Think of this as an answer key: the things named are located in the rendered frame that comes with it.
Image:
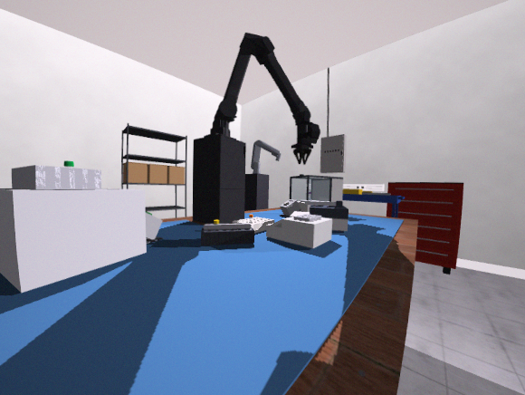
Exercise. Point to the blue bench mat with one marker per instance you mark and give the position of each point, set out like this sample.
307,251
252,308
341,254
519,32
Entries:
186,319

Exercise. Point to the white tube rack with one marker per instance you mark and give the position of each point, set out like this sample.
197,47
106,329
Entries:
258,224

